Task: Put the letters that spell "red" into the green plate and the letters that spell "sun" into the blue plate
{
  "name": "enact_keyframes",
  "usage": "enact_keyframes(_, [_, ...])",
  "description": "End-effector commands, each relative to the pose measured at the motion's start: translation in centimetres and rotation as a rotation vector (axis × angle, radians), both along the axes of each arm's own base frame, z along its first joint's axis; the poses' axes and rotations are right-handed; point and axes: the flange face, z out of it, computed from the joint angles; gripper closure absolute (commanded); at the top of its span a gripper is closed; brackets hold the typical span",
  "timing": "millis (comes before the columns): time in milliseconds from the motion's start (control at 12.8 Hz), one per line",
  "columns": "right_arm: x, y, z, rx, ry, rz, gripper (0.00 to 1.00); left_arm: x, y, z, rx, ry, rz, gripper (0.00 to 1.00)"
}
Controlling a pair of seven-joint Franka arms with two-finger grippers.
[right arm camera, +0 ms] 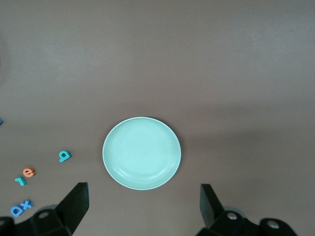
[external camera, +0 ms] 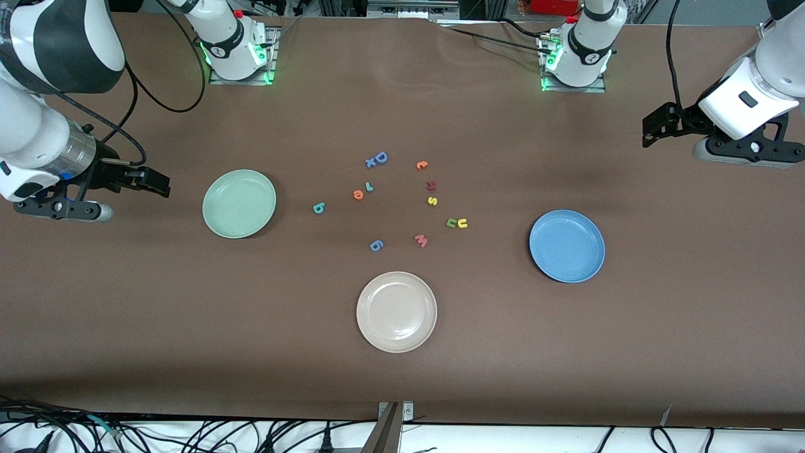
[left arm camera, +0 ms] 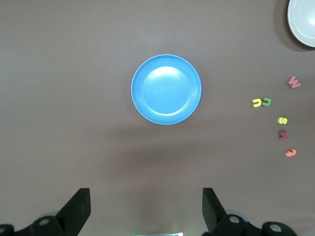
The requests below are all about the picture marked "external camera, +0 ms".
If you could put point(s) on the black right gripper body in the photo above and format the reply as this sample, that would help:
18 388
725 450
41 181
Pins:
108 173

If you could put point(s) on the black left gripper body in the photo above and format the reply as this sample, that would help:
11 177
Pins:
685 117

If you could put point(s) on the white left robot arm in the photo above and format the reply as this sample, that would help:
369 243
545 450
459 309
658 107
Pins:
780 63

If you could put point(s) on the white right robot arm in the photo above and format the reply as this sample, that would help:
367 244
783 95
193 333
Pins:
56 44

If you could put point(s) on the pale green plate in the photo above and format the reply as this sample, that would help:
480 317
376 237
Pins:
239 204

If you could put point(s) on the blue plate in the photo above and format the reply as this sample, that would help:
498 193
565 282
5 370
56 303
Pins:
567 246

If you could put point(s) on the red box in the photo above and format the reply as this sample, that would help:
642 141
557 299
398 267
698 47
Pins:
553 6

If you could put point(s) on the blue foam digit 6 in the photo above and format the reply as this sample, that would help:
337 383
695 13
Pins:
376 245

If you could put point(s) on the blue foam letter D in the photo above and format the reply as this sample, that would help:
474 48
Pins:
385 158

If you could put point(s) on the pink foam letter w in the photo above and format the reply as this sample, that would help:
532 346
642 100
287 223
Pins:
421 241

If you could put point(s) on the beige plate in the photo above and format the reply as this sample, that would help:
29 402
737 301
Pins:
396 312

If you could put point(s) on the white tape scrap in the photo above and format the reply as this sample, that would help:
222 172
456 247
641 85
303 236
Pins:
666 415

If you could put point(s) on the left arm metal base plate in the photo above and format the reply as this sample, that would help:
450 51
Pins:
600 87

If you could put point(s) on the aluminium frame rail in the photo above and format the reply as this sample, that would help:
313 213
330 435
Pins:
763 30

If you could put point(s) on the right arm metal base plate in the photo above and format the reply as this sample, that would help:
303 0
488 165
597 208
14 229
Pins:
273 56

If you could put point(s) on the grey metal frame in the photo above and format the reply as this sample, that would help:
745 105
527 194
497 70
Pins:
409 11

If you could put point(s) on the dark metal post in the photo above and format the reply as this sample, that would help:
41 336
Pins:
383 437

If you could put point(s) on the grey metal bracket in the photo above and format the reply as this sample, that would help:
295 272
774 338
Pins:
409 412

